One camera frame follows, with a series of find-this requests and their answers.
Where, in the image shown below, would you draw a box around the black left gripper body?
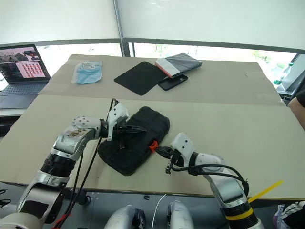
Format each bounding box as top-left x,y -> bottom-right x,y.
113,120 -> 130,150

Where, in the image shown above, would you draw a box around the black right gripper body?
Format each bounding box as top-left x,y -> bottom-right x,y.
165,147 -> 186,175

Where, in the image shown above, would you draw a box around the black plastic tool case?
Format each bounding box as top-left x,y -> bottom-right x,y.
97,106 -> 171,177

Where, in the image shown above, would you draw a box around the larger beige cardboard sheet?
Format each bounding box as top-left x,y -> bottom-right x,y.
0,94 -> 305,199

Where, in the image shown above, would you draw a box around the black mouse pad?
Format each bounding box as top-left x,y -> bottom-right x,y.
113,61 -> 168,96

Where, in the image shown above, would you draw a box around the silver right robot thigh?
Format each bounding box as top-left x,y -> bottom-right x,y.
166,200 -> 195,229

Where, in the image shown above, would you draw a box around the silver robot thigh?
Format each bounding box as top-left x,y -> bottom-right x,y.
103,204 -> 146,229
166,200 -> 195,229

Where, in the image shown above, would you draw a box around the black smartphone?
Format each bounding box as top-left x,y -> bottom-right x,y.
158,73 -> 189,92

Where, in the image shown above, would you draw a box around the blue face mask pack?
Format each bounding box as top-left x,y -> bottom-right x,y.
71,61 -> 104,85

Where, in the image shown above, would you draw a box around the silver left robot thigh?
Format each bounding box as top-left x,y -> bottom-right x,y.
103,204 -> 146,229

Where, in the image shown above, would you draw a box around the black table clamp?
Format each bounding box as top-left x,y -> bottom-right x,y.
63,187 -> 92,206

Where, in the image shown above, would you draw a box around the grey folded fabric package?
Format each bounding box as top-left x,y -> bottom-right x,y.
155,53 -> 203,78

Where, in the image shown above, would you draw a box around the smaller beige cardboard sheet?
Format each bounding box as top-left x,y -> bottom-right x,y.
38,53 -> 286,107

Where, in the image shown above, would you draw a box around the yellow tape strip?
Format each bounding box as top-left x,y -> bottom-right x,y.
247,180 -> 285,204

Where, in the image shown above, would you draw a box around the dark grey open laptop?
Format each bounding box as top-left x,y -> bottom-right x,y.
0,44 -> 51,109

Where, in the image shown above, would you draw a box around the black white striped fabric item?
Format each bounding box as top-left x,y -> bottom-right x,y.
273,201 -> 305,229

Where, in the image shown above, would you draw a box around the clear bottle green cap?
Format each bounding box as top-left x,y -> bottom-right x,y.
274,62 -> 295,89

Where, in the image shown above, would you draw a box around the person in black shirt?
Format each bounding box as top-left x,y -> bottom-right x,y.
287,81 -> 305,131

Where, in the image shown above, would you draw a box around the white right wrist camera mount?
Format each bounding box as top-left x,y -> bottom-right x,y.
170,133 -> 196,166

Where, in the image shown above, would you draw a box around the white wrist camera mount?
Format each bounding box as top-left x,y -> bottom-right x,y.
106,101 -> 130,142
170,133 -> 196,166

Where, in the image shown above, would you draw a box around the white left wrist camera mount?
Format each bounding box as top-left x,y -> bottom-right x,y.
106,101 -> 130,142

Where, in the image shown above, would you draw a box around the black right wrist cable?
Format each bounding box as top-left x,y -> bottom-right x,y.
166,164 -> 250,199

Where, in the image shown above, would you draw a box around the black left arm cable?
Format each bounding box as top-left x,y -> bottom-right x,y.
70,98 -> 120,222

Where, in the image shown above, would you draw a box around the thin white cable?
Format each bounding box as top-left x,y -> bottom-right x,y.
153,193 -> 168,229

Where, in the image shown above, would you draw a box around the grey window frame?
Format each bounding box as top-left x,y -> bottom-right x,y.
0,0 -> 305,58

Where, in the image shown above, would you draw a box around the red cable tie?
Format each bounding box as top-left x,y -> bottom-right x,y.
52,213 -> 73,228

